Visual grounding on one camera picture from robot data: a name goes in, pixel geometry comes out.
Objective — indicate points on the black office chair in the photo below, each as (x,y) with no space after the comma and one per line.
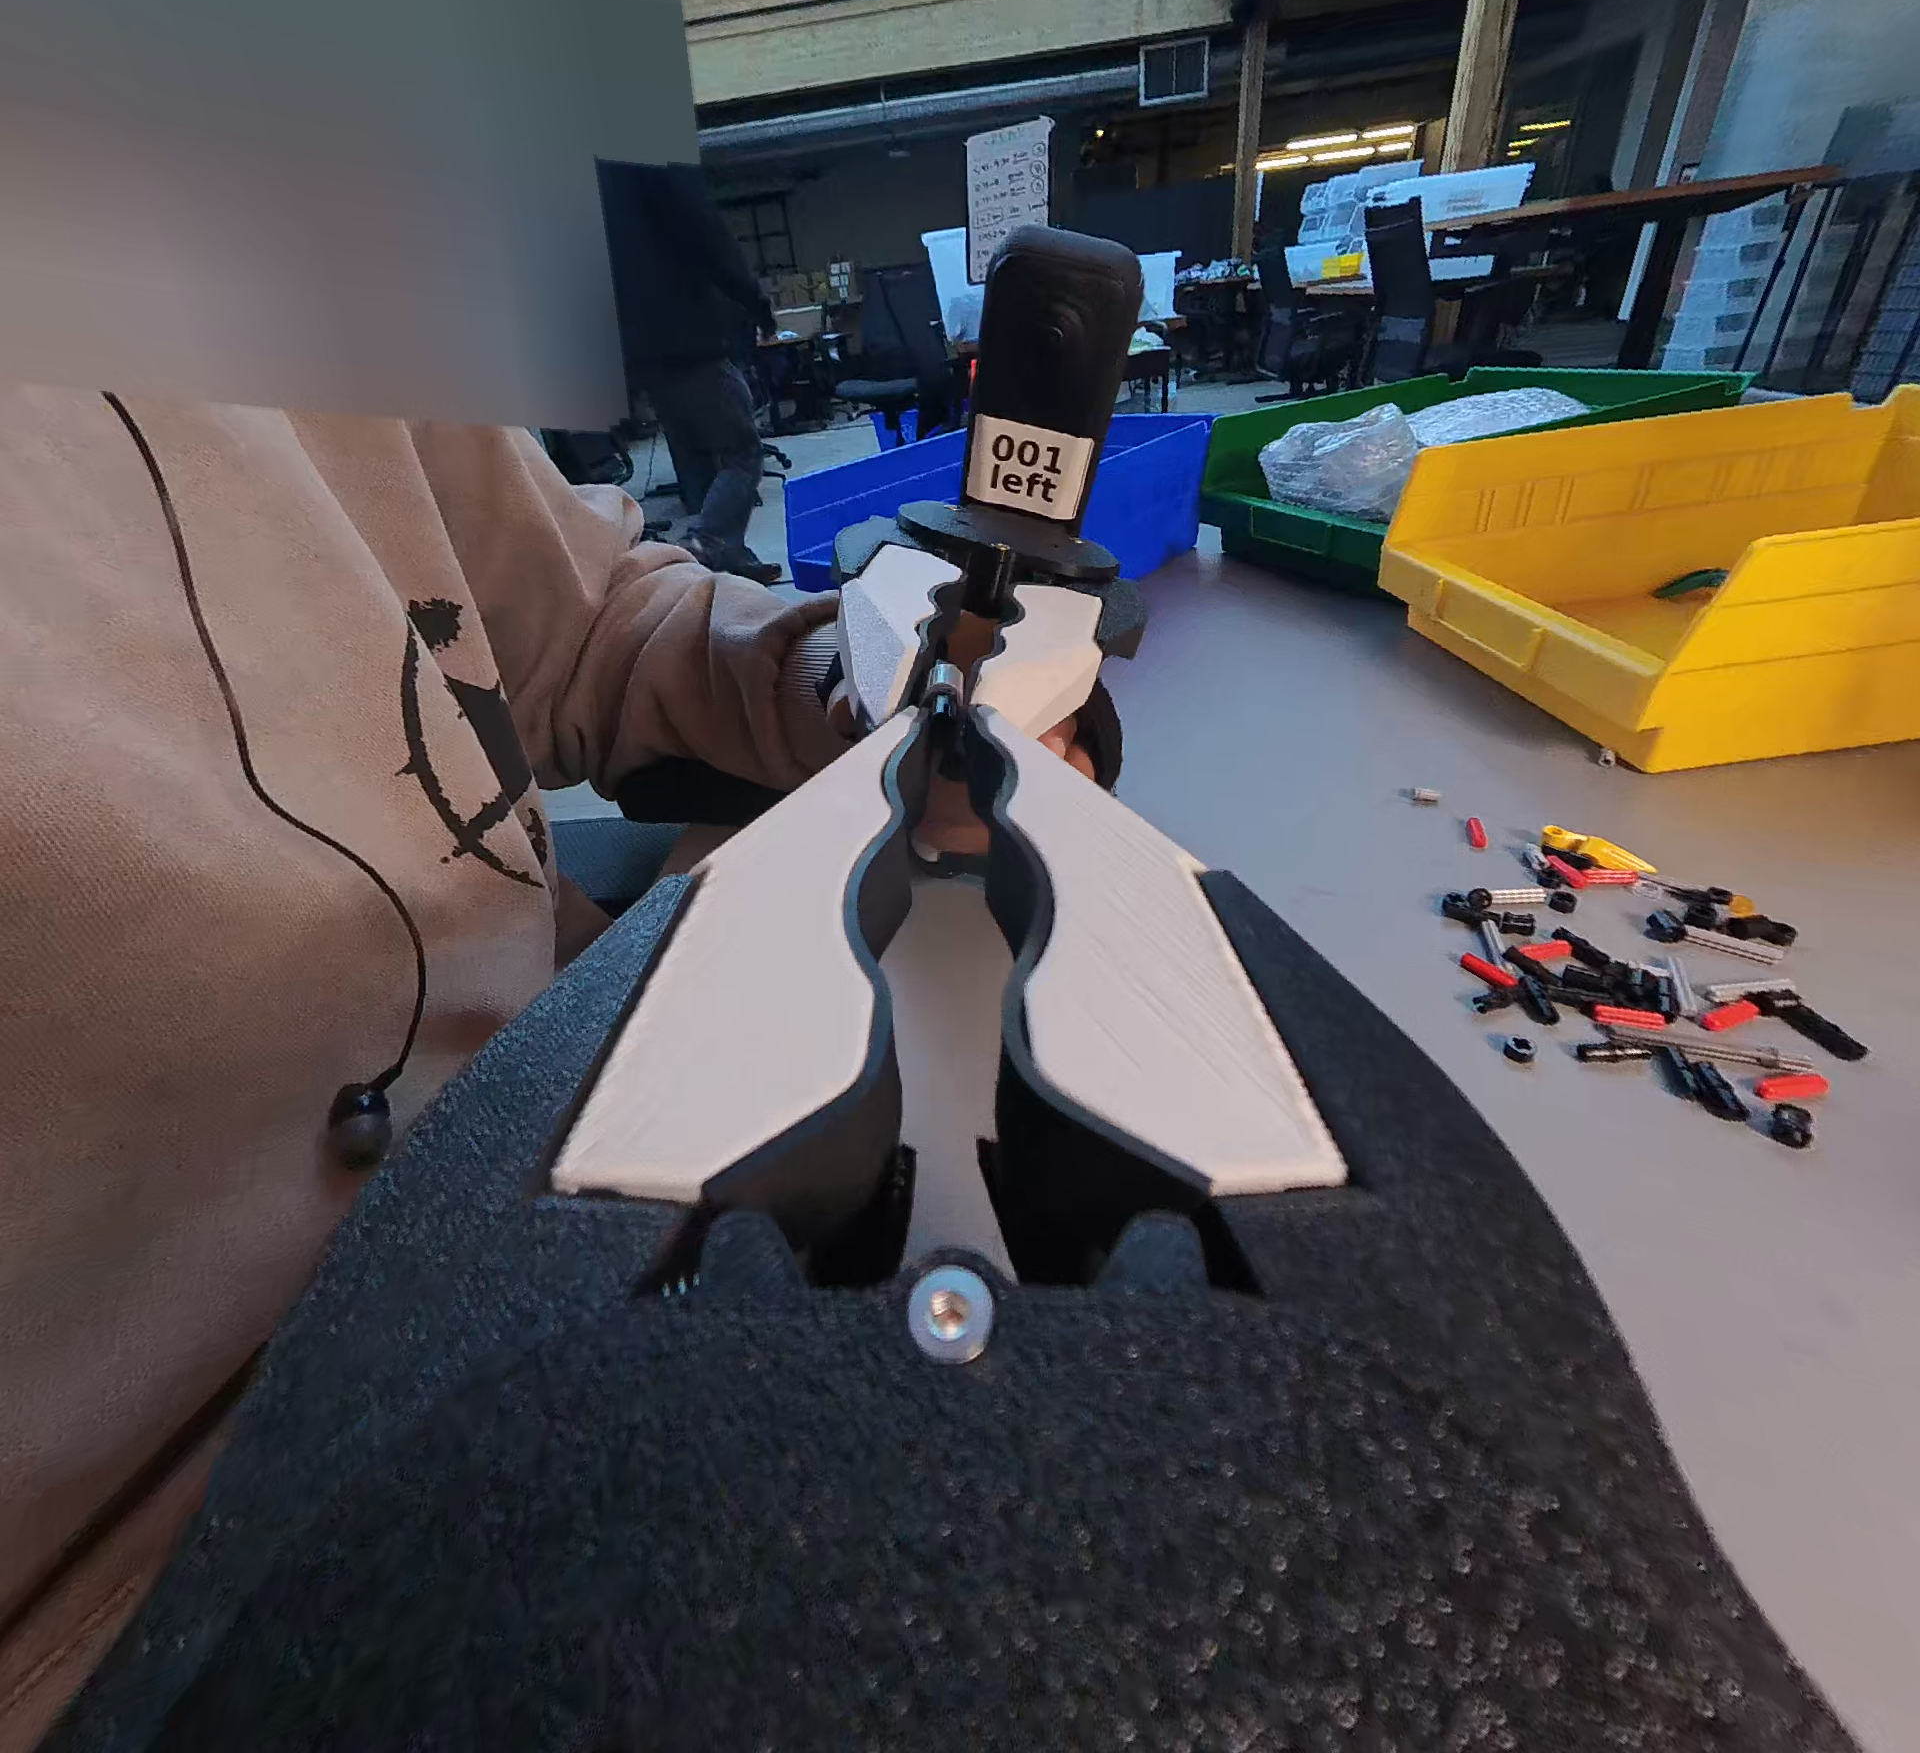
(891,343)
(1403,283)

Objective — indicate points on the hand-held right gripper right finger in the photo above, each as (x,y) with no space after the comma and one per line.
(1171,1017)

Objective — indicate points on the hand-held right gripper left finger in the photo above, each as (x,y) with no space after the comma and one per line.
(734,1017)

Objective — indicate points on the yellow plastic bin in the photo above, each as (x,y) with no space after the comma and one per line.
(1575,538)

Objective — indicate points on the blue-grey chair seat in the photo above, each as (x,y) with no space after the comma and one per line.
(607,867)

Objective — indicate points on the grey desk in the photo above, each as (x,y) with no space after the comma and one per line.
(1500,1257)

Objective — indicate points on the person's left hand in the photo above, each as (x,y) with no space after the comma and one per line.
(952,831)

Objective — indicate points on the wooden background table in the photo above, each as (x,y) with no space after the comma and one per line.
(1651,200)

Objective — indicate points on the pile of small toy bricks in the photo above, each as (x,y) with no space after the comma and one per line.
(1636,988)

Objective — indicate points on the person's beige sweatshirt torso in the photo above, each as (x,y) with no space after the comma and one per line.
(180,808)

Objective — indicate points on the green curved toy part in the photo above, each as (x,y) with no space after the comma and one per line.
(1688,583)

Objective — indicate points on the blue plastic bin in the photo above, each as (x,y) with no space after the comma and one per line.
(1139,493)

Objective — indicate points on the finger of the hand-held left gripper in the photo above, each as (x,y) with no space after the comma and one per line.
(885,628)
(1049,657)

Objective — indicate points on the green plastic bin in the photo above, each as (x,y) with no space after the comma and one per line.
(1289,538)

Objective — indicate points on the white flip chart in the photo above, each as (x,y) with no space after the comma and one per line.
(1008,200)

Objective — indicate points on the clear plastic bags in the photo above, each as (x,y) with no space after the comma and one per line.
(1336,463)

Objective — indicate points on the stack of white boxes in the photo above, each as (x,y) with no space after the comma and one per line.
(1410,200)

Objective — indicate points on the black chair armrest pad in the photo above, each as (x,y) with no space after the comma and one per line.
(691,793)

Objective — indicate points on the light grey sleeve black axle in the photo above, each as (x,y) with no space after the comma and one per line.
(943,697)

